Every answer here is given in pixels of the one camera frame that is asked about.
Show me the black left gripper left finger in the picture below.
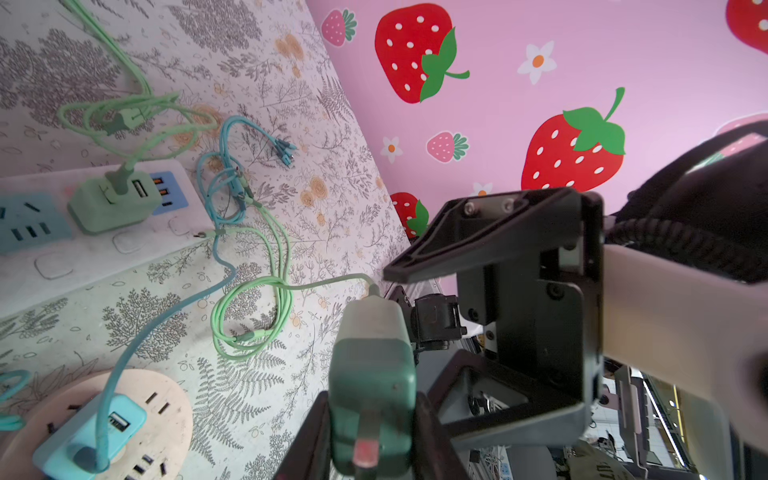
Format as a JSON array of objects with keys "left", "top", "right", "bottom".
[{"left": 273, "top": 391, "right": 332, "bottom": 480}]

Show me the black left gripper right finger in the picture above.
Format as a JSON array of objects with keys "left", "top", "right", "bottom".
[{"left": 413, "top": 392, "right": 470, "bottom": 480}]

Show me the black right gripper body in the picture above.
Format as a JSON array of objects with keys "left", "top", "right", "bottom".
[{"left": 383, "top": 188, "right": 603, "bottom": 450}]

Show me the green charger plug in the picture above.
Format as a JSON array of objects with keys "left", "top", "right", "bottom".
[
  {"left": 67, "top": 171, "right": 162, "bottom": 235},
  {"left": 328, "top": 288, "right": 417, "bottom": 478}
]

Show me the blue charger plug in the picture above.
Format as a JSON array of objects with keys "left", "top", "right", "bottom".
[{"left": 32, "top": 394, "right": 148, "bottom": 479}]

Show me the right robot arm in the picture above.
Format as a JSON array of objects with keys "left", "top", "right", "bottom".
[{"left": 383, "top": 121, "right": 767, "bottom": 450}]

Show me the round pink power socket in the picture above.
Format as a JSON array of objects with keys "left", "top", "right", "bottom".
[{"left": 1, "top": 369, "right": 193, "bottom": 479}]

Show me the white multicolour power strip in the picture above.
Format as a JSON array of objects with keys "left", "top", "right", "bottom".
[{"left": 1, "top": 160, "right": 213, "bottom": 317}]

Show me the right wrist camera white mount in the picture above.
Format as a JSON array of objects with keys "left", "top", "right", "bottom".
[{"left": 603, "top": 245, "right": 767, "bottom": 451}]

